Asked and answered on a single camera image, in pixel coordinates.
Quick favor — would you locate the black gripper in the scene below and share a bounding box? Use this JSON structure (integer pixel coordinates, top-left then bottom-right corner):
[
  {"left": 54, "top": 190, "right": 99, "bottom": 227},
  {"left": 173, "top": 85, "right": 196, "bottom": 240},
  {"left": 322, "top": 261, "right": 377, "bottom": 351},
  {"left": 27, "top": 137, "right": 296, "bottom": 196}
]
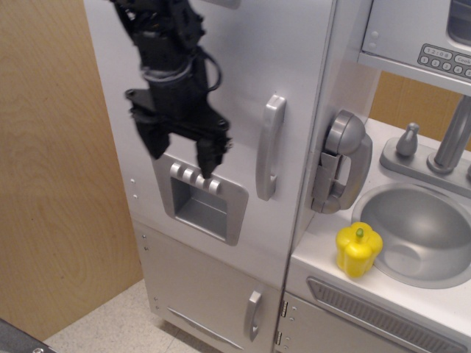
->
[{"left": 125, "top": 69, "right": 230, "bottom": 179}]

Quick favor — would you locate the silver fridge door handle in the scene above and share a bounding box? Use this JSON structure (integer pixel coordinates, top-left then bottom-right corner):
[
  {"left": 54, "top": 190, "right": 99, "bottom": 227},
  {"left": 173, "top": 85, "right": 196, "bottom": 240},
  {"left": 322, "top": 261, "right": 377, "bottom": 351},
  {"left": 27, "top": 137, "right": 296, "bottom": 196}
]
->
[{"left": 255, "top": 95, "right": 286, "bottom": 202}]

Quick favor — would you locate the white toy fridge door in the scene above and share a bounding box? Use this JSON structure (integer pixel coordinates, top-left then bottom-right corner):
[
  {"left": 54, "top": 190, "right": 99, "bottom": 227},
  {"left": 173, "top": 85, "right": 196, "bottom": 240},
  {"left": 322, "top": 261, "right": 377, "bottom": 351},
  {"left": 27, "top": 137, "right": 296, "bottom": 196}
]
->
[{"left": 85, "top": 1, "right": 335, "bottom": 288}]

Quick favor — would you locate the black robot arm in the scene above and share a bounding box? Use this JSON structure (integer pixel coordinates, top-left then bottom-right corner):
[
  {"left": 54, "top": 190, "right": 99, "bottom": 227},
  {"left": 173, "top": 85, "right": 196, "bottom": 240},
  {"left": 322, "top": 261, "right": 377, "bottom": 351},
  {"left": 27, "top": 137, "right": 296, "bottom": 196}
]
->
[{"left": 113, "top": 1, "right": 230, "bottom": 179}]

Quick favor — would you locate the silver ice dispenser panel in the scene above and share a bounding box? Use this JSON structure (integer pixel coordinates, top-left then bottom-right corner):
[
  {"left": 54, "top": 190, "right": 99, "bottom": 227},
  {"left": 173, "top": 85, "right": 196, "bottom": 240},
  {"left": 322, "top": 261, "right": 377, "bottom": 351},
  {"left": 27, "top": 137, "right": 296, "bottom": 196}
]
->
[{"left": 152, "top": 154, "right": 249, "bottom": 246}]

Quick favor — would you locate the white lower freezer door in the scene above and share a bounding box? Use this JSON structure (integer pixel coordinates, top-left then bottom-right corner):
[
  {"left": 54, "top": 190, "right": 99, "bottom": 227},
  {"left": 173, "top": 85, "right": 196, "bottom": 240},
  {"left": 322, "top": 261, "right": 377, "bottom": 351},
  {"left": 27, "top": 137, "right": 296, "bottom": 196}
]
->
[{"left": 133, "top": 221, "right": 281, "bottom": 352}]

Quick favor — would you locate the grey toy telephone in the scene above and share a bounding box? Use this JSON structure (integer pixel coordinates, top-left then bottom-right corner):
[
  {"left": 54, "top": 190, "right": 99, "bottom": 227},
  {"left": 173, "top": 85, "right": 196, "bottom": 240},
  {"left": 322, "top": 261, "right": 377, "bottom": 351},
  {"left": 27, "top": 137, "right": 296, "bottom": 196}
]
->
[{"left": 311, "top": 110, "right": 373, "bottom": 214}]

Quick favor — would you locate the yellow toy bell pepper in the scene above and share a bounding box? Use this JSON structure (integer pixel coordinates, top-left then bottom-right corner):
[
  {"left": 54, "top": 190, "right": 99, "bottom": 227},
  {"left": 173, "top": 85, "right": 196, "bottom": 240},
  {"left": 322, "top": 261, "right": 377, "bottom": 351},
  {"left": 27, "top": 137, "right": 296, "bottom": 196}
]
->
[{"left": 336, "top": 222, "right": 383, "bottom": 278}]

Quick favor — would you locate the white toy kitchen cabinet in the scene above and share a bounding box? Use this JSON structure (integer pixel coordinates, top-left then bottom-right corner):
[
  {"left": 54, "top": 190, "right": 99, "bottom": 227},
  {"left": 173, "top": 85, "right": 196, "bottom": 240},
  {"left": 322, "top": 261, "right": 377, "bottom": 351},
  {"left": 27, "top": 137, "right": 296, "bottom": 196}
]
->
[{"left": 274, "top": 1, "right": 470, "bottom": 352}]

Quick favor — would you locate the silver oven vent panel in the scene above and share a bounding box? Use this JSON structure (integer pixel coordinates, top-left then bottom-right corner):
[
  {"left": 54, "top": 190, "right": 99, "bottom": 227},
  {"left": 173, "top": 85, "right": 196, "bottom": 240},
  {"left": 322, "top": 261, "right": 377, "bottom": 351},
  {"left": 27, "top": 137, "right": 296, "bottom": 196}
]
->
[{"left": 306, "top": 277, "right": 470, "bottom": 352}]

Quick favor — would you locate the silver toy sink basin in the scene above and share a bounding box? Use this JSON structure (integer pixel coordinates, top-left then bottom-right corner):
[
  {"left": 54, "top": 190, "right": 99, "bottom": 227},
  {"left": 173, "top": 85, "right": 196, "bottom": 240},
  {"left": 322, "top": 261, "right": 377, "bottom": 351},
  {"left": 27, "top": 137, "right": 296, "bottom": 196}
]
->
[{"left": 352, "top": 183, "right": 470, "bottom": 289}]

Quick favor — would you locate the black case corner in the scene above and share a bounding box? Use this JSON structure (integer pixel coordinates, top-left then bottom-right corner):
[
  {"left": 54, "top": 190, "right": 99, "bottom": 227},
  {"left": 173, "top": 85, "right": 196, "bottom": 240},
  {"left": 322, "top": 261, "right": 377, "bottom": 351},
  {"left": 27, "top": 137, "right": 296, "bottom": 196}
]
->
[{"left": 1, "top": 319, "right": 56, "bottom": 353}]

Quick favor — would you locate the silver toy faucet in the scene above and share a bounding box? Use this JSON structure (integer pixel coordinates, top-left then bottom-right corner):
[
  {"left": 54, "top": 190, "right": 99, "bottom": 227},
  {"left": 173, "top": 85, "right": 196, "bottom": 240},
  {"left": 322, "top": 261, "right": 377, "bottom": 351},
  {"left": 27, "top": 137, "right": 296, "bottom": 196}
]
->
[{"left": 380, "top": 96, "right": 470, "bottom": 198}]

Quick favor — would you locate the toy microwave with keypad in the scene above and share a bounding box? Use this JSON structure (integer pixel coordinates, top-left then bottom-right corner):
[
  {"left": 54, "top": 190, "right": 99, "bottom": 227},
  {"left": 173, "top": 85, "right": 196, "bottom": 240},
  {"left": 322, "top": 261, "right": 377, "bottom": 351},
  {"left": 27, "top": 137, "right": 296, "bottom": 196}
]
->
[{"left": 358, "top": 1, "right": 470, "bottom": 96}]

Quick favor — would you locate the silver freezer door handle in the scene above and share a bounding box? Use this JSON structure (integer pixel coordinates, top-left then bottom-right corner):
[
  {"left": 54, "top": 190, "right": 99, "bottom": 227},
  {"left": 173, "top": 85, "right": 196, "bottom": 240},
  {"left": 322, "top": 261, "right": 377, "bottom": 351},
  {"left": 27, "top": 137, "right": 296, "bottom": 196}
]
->
[{"left": 244, "top": 290, "right": 262, "bottom": 342}]

